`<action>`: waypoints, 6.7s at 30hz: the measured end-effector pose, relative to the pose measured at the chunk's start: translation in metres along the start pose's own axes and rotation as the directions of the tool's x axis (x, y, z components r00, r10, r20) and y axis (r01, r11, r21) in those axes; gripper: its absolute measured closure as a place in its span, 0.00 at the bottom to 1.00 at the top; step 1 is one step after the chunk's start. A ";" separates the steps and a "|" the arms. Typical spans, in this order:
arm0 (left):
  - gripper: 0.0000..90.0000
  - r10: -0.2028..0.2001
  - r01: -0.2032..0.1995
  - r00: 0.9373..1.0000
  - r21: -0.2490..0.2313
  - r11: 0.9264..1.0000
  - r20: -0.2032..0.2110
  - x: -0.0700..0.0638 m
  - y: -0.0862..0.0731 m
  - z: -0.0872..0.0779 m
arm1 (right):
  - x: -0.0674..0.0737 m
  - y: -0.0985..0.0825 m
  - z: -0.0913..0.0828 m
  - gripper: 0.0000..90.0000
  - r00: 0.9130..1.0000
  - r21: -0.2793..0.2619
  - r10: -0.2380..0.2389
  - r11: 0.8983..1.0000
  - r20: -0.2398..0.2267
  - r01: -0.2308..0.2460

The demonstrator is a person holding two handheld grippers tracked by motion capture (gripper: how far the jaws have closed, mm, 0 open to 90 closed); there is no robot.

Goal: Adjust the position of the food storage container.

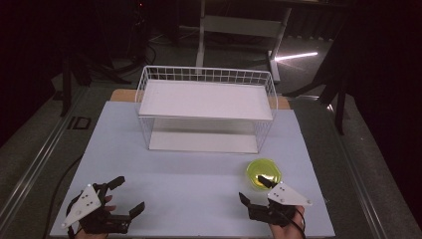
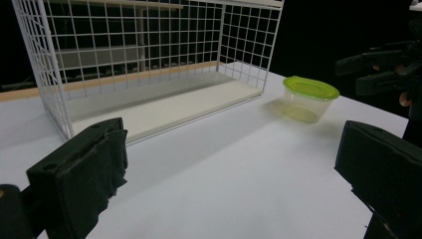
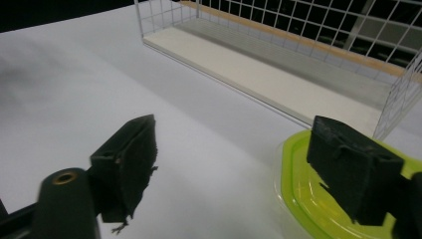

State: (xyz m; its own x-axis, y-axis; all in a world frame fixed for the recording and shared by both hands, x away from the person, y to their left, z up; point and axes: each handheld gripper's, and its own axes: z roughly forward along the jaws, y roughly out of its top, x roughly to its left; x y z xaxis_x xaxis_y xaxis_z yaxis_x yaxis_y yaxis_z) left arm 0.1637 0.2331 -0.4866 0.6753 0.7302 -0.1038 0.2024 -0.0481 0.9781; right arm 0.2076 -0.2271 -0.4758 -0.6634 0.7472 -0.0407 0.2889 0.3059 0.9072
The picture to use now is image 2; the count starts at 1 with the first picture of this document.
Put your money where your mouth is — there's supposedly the clear container with green lid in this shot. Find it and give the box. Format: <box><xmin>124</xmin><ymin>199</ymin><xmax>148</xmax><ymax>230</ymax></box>
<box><xmin>282</xmin><ymin>75</ymin><xmax>340</xmax><ymax>124</ymax></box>

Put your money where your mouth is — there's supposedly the wooden edge strip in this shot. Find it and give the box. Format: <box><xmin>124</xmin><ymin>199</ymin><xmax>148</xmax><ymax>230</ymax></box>
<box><xmin>0</xmin><ymin>61</ymin><xmax>227</xmax><ymax>103</ymax></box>

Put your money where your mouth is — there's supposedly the white wire rack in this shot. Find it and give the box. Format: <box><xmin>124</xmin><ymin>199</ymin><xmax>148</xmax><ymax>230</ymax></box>
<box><xmin>11</xmin><ymin>0</ymin><xmax>286</xmax><ymax>144</ymax></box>

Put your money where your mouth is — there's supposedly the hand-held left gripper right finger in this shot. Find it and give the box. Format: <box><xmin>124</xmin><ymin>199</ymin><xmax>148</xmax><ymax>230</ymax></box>
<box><xmin>333</xmin><ymin>119</ymin><xmax>422</xmax><ymax>239</ymax></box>

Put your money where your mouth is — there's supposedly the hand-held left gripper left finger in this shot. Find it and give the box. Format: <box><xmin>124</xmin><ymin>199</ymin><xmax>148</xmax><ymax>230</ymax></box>
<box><xmin>26</xmin><ymin>117</ymin><xmax>129</xmax><ymax>239</ymax></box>

